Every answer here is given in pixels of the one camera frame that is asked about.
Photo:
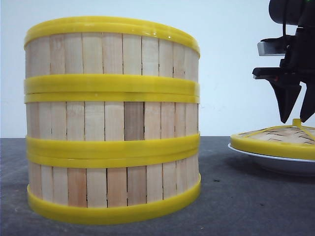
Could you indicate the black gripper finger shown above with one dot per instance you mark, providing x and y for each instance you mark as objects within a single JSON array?
[
  {"x": 308, "y": 106},
  {"x": 286, "y": 96}
]

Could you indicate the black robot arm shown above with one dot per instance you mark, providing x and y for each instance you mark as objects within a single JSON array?
[{"x": 291, "y": 14}]

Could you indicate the bamboo steamer basket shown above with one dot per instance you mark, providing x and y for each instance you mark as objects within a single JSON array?
[
  {"x": 99, "y": 58},
  {"x": 118, "y": 195}
]

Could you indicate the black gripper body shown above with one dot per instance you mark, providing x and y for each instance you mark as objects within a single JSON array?
[{"x": 298, "y": 64}]

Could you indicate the white plate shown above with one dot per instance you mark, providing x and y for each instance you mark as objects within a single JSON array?
[{"x": 290, "y": 166}]

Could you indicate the woven yellow-rimmed steamer lid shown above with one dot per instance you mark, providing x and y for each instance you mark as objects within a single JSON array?
[{"x": 294, "y": 141}]

